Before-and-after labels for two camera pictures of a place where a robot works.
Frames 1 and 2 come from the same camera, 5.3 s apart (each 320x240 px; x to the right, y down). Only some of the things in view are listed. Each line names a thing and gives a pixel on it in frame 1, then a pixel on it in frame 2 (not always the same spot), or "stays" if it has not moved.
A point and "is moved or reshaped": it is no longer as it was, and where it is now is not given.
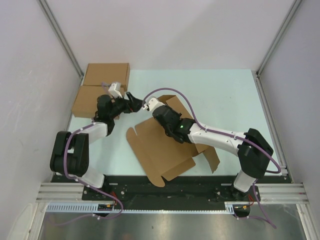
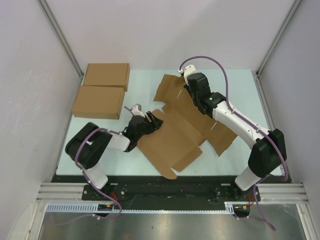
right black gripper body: [175, 113] -> [195, 99]
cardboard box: [164, 157] is moved or reshaped
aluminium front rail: [271, 193] stays
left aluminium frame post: [59, 32] stays
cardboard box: [108, 74] stays
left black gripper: [135, 104] -> [157, 124]
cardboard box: [85, 105] stays
